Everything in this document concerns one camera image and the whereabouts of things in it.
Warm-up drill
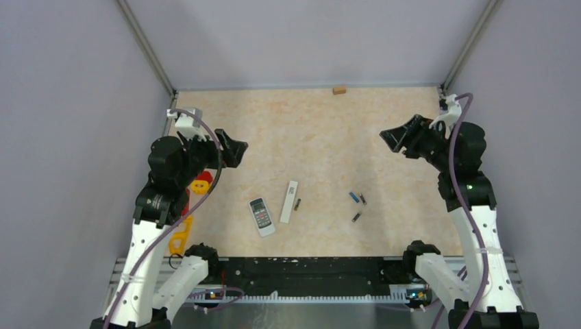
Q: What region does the red plastic toy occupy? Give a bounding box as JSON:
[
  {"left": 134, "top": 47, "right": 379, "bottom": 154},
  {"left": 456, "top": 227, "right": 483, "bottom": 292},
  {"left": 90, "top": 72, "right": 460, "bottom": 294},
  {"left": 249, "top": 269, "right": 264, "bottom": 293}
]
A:
[{"left": 181, "top": 171, "right": 214, "bottom": 216}]

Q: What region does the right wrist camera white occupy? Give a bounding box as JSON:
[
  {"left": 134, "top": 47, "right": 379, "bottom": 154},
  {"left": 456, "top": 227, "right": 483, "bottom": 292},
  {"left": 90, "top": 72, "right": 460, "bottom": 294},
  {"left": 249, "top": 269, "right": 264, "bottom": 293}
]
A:
[{"left": 429, "top": 94, "right": 462, "bottom": 134}]

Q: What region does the slim white remote control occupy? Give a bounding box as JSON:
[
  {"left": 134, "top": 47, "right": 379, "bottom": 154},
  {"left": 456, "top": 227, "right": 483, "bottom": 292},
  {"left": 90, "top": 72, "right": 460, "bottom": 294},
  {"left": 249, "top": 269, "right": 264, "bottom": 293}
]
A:
[{"left": 280, "top": 180, "right": 298, "bottom": 223}]

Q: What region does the small wooden block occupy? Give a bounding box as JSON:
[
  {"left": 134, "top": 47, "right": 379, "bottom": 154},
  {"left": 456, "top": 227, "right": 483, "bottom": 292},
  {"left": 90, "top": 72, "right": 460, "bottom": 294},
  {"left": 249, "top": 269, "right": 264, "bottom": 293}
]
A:
[{"left": 332, "top": 86, "right": 347, "bottom": 95}]

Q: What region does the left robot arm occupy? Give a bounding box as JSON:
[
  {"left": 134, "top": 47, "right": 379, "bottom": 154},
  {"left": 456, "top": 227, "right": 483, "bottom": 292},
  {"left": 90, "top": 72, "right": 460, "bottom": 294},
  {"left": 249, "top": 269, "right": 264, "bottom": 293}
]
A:
[{"left": 90, "top": 129, "right": 248, "bottom": 328}]

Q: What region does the orange plastic frame toy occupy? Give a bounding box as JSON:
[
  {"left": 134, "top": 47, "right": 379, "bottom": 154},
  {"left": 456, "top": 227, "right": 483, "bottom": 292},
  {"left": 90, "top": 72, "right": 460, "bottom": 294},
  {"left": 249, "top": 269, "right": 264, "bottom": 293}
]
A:
[{"left": 168, "top": 215, "right": 193, "bottom": 255}]

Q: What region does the blue AAA battery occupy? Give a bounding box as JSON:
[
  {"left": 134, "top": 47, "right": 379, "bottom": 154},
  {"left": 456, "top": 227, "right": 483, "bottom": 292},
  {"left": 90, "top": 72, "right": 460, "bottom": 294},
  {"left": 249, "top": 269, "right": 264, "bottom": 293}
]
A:
[{"left": 349, "top": 192, "right": 360, "bottom": 203}]

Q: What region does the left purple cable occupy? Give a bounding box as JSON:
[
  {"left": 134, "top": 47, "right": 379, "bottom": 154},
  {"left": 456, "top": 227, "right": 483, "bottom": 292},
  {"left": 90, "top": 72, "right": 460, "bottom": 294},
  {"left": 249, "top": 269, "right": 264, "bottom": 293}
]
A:
[{"left": 101, "top": 108, "right": 224, "bottom": 329}]

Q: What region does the white grey remote control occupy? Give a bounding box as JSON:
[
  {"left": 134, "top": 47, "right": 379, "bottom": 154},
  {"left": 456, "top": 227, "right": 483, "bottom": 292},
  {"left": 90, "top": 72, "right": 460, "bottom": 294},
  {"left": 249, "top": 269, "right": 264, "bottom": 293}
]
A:
[{"left": 249, "top": 197, "right": 275, "bottom": 237}]

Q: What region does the yellow plastic toy tool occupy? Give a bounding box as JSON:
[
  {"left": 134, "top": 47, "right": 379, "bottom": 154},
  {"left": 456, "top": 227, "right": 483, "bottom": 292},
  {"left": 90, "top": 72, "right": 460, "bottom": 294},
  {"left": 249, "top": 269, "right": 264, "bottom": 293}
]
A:
[{"left": 190, "top": 180, "right": 211, "bottom": 195}]

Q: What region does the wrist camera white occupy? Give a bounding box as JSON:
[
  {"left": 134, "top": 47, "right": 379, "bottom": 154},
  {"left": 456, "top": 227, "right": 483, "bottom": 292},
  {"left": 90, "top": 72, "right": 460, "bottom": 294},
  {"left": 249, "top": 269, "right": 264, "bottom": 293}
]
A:
[
  {"left": 429, "top": 94, "right": 462, "bottom": 134},
  {"left": 166, "top": 108, "right": 207, "bottom": 141}
]

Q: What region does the dark AAA battery upper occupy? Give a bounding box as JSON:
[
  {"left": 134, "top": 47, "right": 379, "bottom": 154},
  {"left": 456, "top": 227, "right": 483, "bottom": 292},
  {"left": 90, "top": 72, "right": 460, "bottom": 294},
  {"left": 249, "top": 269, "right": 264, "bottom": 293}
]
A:
[{"left": 359, "top": 193, "right": 367, "bottom": 205}]

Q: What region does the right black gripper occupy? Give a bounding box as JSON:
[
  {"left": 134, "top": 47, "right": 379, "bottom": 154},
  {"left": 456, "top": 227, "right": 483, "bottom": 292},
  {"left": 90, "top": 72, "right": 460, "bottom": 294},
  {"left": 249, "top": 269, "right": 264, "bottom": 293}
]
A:
[{"left": 380, "top": 114, "right": 454, "bottom": 172}]

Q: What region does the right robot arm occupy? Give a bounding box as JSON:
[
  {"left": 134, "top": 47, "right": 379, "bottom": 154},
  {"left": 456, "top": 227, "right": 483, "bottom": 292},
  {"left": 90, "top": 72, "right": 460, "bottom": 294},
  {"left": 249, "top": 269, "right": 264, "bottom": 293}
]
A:
[{"left": 380, "top": 114, "right": 540, "bottom": 328}]

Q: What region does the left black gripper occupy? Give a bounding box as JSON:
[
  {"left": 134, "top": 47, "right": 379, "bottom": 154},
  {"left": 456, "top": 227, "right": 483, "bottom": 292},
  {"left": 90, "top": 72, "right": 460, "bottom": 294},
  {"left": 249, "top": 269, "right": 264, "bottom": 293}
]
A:
[{"left": 176, "top": 127, "right": 247, "bottom": 187}]

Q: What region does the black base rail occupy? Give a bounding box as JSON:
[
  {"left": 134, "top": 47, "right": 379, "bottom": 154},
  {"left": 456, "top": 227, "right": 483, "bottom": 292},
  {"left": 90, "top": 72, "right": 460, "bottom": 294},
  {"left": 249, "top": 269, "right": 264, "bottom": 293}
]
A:
[{"left": 202, "top": 257, "right": 435, "bottom": 303}]

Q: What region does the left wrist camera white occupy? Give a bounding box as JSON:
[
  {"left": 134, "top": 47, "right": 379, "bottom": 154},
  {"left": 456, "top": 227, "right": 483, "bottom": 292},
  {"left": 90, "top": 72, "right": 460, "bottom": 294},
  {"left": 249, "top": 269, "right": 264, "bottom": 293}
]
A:
[{"left": 166, "top": 108, "right": 207, "bottom": 141}]

